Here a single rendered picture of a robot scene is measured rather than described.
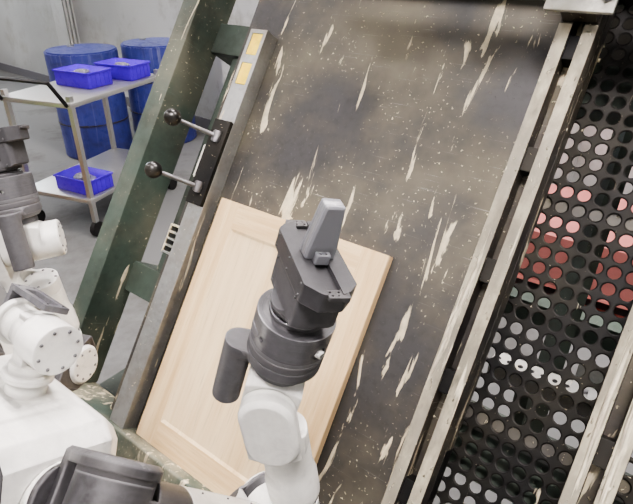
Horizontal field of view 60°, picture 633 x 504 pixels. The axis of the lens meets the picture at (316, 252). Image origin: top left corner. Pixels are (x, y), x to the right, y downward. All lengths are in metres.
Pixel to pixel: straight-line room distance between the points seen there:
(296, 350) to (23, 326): 0.36
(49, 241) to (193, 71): 0.64
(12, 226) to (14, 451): 0.42
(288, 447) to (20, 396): 0.35
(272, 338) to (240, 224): 0.66
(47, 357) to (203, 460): 0.56
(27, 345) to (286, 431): 0.33
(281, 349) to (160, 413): 0.76
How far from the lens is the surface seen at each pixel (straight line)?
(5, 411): 0.79
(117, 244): 1.45
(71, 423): 0.77
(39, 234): 1.06
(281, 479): 0.77
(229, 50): 1.49
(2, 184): 1.04
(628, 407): 0.90
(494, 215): 0.91
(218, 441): 1.21
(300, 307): 0.53
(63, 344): 0.76
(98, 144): 5.85
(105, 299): 1.49
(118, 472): 0.65
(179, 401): 1.28
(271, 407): 0.62
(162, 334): 1.31
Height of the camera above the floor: 1.85
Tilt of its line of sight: 29 degrees down
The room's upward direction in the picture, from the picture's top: straight up
